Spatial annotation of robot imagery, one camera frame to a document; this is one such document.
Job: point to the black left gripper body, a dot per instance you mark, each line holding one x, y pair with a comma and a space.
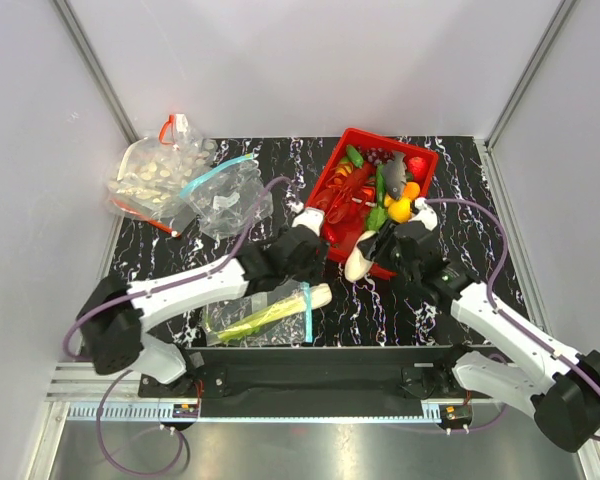
311, 271

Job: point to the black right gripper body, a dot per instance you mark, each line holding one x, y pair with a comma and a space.
389, 251

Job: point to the toy leek green white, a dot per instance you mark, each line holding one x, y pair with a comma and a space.
275, 312

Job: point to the white toy radish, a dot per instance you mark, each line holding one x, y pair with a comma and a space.
356, 265

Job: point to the blue zipper clear bag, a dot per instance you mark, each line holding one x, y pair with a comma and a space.
260, 320

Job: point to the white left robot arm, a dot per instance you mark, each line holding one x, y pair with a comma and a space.
116, 320

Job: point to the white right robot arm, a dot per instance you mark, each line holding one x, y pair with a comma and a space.
554, 384

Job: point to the red zipper clear bag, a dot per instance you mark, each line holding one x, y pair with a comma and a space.
147, 182

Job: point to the yellow toy lemon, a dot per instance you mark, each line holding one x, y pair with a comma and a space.
398, 210

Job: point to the red toy chili pepper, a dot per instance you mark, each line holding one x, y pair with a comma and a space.
330, 235

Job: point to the green toy bell pepper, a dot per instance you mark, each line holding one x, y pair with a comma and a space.
376, 218

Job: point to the orange toy fruit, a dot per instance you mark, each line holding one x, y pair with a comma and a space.
412, 191

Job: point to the red toy lobster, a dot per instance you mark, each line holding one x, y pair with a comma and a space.
344, 182

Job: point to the red plastic bin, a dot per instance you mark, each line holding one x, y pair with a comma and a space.
372, 194

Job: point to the grey toy fish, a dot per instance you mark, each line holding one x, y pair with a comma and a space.
394, 175

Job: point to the red toy apple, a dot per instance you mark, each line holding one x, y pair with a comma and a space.
419, 168

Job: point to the purple toy grapes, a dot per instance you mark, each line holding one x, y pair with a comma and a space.
377, 155

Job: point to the green toy cucumber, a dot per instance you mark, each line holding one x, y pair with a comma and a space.
355, 157

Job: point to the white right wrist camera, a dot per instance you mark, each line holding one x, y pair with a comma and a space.
424, 213

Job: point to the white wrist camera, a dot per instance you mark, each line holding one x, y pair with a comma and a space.
309, 217
424, 213

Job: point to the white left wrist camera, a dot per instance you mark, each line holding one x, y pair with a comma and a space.
309, 217

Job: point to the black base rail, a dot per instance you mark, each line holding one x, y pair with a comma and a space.
226, 372

